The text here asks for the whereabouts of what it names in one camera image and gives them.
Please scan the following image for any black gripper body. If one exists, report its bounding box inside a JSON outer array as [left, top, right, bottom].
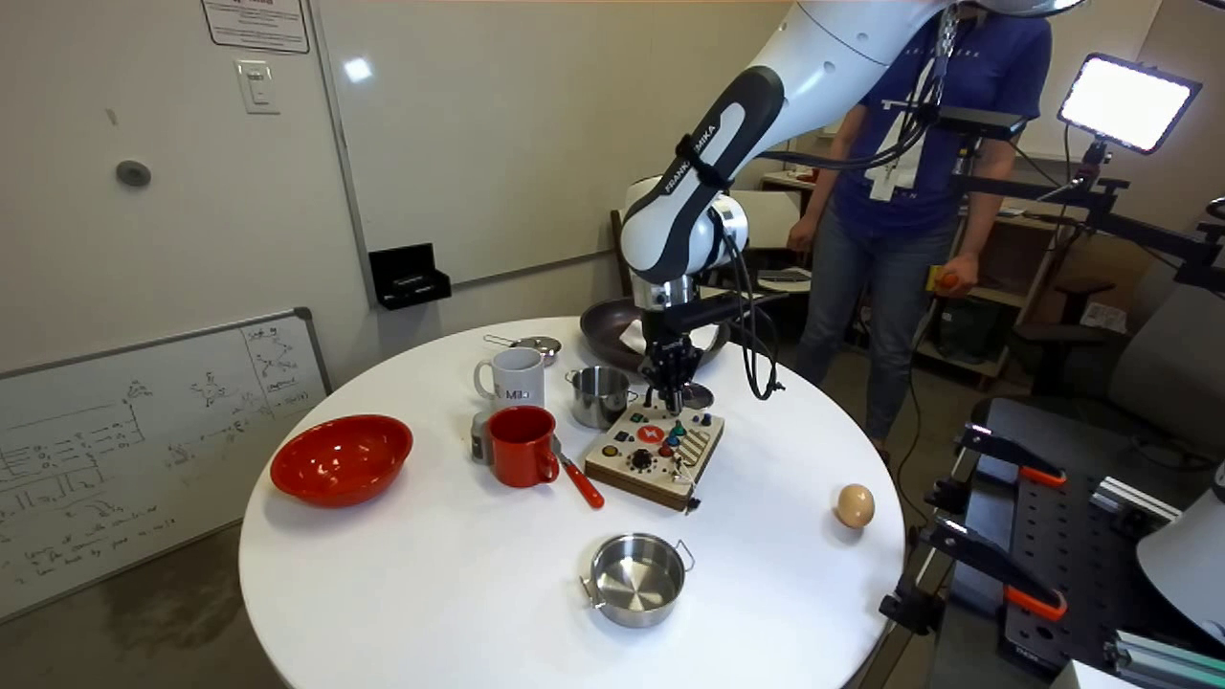
[[640, 277, 704, 377]]

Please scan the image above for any wooden control pad with buttons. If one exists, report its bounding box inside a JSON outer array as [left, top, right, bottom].
[[581, 401, 726, 515]]

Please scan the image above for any person's right hand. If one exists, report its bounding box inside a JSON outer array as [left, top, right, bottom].
[[783, 216, 824, 262]]

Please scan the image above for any person's left hand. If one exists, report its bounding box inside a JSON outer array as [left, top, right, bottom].
[[927, 248, 982, 303]]

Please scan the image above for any flat round steel lid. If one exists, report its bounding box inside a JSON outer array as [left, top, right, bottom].
[[669, 381, 720, 414]]

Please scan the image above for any white folded cloth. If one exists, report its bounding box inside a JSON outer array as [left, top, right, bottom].
[[612, 316, 722, 365]]

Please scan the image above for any black frying pan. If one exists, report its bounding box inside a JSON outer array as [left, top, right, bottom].
[[579, 300, 729, 381]]

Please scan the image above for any white mug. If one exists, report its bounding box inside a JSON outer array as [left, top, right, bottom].
[[470, 345, 547, 409]]

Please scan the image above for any red mug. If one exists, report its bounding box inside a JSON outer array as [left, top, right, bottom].
[[482, 401, 566, 490]]

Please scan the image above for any wooden egg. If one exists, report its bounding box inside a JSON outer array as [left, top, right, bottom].
[[830, 480, 879, 538]]

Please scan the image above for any black marker tray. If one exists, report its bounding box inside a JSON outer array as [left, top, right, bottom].
[[362, 240, 454, 316]]

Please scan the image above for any person in blue shirt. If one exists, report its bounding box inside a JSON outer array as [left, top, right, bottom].
[[779, 0, 1056, 452]]

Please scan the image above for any red bowl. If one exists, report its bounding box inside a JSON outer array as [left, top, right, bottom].
[[269, 409, 418, 511]]

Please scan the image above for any wooden shelf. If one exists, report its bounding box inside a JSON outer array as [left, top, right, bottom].
[[914, 189, 1130, 387]]

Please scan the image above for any black workbench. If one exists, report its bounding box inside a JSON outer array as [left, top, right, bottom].
[[891, 396, 1225, 689]]

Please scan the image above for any grey office chair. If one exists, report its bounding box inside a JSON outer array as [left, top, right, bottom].
[[1106, 278, 1225, 452]]

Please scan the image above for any bright LED light panel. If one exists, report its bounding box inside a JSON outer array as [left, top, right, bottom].
[[1052, 51, 1207, 162]]

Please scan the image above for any aluminium extrusion bar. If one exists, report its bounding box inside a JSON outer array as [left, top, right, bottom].
[[1106, 628, 1225, 689]]

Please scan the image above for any small steel pot with handle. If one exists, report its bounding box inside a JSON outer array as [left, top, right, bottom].
[[566, 360, 640, 432]]

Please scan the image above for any black cable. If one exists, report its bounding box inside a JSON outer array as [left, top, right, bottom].
[[726, 248, 788, 407]]

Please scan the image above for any red handled utensil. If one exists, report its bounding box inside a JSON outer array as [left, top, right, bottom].
[[556, 438, 608, 515]]

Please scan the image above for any steel bowl with two handles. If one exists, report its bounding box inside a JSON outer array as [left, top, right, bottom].
[[575, 527, 701, 633]]

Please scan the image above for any large wall whiteboard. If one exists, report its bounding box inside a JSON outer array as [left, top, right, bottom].
[[307, 0, 798, 296]]

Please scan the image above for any black clamp with orange handle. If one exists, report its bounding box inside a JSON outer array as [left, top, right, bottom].
[[875, 515, 1071, 640], [949, 423, 1071, 498]]

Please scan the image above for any white light switch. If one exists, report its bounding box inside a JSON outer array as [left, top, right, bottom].
[[232, 59, 281, 118]]

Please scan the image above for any framed wall sign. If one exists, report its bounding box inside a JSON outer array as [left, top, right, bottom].
[[197, 0, 315, 59]]

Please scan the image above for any whiteboard leaning against wall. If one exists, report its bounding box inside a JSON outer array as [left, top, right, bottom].
[[0, 303, 333, 626]]

